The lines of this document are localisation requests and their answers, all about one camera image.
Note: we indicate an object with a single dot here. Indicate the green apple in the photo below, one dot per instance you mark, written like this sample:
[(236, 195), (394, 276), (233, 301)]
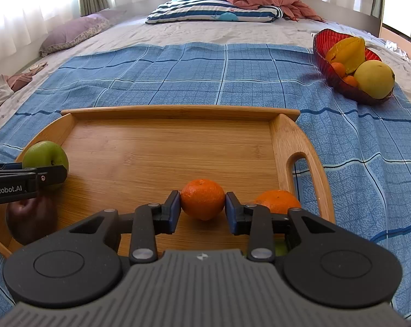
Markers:
[(43, 155), (280, 248)]

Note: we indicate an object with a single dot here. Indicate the orange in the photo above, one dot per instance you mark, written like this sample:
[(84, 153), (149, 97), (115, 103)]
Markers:
[(277, 201), (202, 197)]

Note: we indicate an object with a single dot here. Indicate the blue striped pillow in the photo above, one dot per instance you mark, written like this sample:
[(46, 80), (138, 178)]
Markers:
[(198, 10)]

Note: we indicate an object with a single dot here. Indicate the wooden serving tray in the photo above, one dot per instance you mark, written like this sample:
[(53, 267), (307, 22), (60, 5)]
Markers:
[(157, 150)]

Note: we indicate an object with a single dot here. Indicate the dark red apple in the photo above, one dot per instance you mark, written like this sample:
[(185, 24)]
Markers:
[(31, 221)]

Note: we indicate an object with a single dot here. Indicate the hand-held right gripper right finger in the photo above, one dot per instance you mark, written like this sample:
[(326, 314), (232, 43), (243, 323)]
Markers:
[(230, 212)]

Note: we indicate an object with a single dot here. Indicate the bed with grey sheet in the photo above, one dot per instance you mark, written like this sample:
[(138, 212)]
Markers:
[(192, 34)]

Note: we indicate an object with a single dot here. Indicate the small white object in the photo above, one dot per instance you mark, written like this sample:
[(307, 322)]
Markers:
[(313, 33)]

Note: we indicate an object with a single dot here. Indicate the red glass bowl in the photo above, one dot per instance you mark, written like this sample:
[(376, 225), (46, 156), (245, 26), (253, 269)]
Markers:
[(323, 47)]

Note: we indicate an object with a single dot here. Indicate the blue checkered sheet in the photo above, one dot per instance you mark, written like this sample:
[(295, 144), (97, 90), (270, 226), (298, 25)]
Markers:
[(192, 75)]

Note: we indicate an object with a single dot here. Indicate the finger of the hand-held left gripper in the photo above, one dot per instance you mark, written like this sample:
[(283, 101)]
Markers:
[(52, 174), (4, 167)]

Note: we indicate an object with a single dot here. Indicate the purple pillow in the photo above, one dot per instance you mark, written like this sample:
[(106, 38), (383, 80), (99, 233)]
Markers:
[(76, 30)]

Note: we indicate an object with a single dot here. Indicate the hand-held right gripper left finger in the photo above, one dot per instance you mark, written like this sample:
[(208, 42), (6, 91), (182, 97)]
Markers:
[(175, 208)]

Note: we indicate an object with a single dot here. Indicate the white crumpled cloth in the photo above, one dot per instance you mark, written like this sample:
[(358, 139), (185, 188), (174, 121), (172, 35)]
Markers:
[(394, 47)]

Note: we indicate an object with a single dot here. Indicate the yellow starfruit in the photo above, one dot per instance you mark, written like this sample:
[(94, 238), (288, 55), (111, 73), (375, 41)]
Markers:
[(348, 52)]

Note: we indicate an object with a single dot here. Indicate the yellow pear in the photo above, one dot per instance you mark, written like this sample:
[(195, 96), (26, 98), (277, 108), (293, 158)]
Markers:
[(374, 78)]

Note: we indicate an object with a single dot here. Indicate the small kumquat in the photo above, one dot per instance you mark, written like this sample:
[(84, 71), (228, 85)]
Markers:
[(350, 81), (338, 69)]

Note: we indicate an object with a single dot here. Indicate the pink clothing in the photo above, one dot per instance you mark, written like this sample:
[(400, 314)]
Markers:
[(20, 81)]

